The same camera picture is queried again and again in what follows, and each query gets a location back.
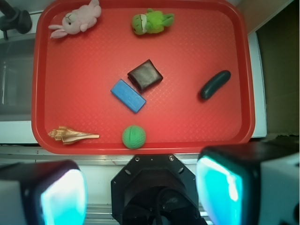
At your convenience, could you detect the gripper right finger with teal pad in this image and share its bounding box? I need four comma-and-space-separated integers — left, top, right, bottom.
196, 142, 300, 225

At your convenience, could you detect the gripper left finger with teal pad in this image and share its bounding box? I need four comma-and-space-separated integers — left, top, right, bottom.
0, 160, 87, 225

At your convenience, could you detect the tan conch seashell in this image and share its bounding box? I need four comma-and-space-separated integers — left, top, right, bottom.
48, 126, 100, 145

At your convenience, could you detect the green textured ball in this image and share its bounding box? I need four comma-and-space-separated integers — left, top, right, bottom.
122, 125, 146, 149

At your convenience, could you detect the dark green toy cucumber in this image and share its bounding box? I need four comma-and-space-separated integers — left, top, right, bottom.
199, 70, 231, 100

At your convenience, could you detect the blue rectangular block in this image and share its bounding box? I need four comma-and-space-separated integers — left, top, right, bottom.
111, 79, 146, 113

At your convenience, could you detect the red plastic tray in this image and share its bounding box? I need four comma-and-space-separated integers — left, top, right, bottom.
31, 0, 255, 155

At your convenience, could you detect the grey plastic sink basin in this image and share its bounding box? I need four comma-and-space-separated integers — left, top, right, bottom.
0, 39, 35, 121

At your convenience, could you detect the black leather wallet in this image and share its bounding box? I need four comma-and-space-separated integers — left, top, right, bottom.
127, 60, 163, 93

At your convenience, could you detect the brown cardboard panel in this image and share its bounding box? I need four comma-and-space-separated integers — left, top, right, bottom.
237, 0, 300, 139

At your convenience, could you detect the pink plush bunny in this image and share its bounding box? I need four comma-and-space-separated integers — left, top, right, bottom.
48, 0, 102, 38

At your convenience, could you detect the grey sink faucet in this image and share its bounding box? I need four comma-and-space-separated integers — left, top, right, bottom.
0, 0, 32, 41

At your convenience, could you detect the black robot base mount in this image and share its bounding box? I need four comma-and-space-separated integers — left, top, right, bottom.
111, 155, 207, 225

